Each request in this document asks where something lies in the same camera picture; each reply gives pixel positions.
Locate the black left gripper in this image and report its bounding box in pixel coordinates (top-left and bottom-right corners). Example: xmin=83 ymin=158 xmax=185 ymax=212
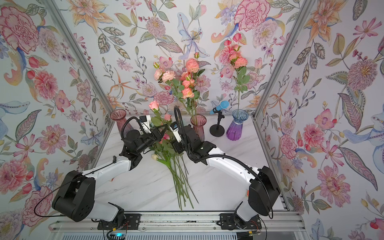
xmin=135 ymin=125 xmax=168 ymax=155

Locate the light pink rose stem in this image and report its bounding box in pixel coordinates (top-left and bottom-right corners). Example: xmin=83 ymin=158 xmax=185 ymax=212
xmin=149 ymin=101 xmax=168 ymax=133

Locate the coral pink rose spray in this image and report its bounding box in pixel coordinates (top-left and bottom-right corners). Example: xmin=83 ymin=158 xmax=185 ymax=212
xmin=182 ymin=78 xmax=200 ymax=117

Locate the pale pink peony stem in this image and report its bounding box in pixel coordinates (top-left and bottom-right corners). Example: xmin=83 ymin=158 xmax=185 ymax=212
xmin=153 ymin=62 xmax=189 ymax=115

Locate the coral pink carnation stem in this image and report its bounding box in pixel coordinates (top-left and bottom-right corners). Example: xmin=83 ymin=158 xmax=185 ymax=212
xmin=185 ymin=53 xmax=205 ymax=89

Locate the coral carnation spray stem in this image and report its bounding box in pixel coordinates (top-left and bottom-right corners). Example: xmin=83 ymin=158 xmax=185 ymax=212
xmin=226 ymin=44 xmax=250 ymax=110

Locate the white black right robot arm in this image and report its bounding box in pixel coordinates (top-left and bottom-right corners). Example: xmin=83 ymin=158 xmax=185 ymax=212
xmin=170 ymin=107 xmax=281 ymax=225

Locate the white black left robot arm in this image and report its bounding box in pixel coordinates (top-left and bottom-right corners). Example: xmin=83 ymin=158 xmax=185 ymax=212
xmin=52 ymin=117 xmax=168 ymax=226

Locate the pink ribbed glass vase centre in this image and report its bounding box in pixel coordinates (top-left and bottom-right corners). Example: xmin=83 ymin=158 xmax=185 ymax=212
xmin=190 ymin=114 xmax=207 ymax=142

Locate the pink ribbed glass vase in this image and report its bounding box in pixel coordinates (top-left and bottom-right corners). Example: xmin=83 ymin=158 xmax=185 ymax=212
xmin=110 ymin=109 xmax=134 ymax=136
xmin=190 ymin=114 xmax=207 ymax=142

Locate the bunch of artificial flowers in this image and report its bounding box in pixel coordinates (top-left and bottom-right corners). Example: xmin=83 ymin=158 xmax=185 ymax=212
xmin=151 ymin=114 xmax=197 ymax=211

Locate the pink ribbed glass vase left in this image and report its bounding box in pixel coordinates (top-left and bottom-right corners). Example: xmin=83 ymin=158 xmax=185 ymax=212
xmin=110 ymin=109 xmax=134 ymax=136

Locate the blue purple glass vase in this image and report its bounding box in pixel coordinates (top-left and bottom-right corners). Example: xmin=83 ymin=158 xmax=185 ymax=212
xmin=226 ymin=110 xmax=249 ymax=141

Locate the blue microphone on black stand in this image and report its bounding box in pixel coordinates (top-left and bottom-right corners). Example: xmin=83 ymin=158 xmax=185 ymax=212
xmin=210 ymin=101 xmax=230 ymax=137

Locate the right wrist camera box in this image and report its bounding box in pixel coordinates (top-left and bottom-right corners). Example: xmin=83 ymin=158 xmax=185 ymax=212
xmin=169 ymin=122 xmax=182 ymax=143

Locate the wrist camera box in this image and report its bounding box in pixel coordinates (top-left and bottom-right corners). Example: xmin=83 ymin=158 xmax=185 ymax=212
xmin=139 ymin=115 xmax=152 ymax=134
xmin=169 ymin=122 xmax=182 ymax=143

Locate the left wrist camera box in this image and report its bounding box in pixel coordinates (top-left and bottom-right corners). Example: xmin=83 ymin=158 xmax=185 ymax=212
xmin=139 ymin=115 xmax=152 ymax=134

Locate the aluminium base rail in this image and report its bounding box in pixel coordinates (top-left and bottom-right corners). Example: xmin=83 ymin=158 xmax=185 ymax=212
xmin=48 ymin=211 xmax=309 ymax=240

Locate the left corner aluminium post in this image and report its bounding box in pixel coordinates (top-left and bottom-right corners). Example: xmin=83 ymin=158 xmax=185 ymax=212
xmin=42 ymin=0 xmax=113 ymax=115

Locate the corner aluminium post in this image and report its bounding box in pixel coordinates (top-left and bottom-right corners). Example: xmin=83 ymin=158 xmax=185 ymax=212
xmin=42 ymin=0 xmax=113 ymax=115
xmin=252 ymin=0 xmax=311 ymax=118

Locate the right corner aluminium post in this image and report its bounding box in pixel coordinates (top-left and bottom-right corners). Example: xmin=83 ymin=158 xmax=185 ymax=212
xmin=252 ymin=0 xmax=311 ymax=118

